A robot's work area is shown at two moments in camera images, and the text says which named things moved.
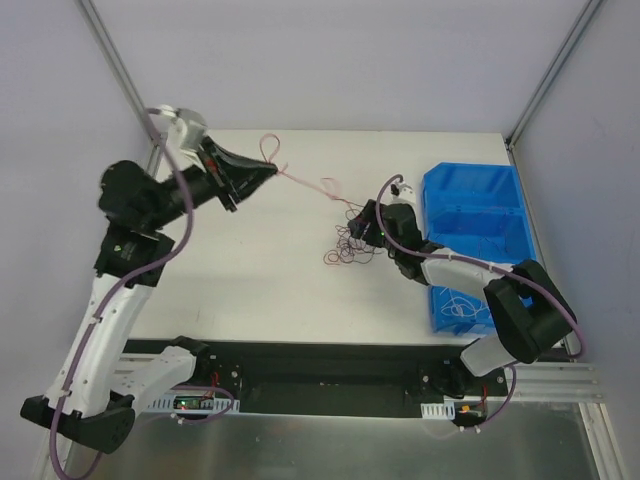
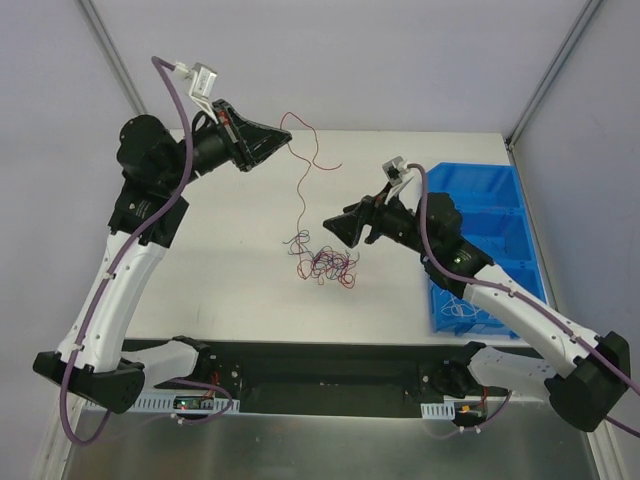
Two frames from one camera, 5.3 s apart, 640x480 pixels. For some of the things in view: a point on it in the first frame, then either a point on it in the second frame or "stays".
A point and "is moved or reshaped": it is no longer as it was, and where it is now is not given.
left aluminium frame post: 123,80 stays
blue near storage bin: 460,313 stays
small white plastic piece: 406,194 -> 397,174
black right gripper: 364,222 -> 369,219
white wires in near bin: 464,307 stays
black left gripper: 220,176 -> 235,138
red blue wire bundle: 350,249 is moved or reshaped
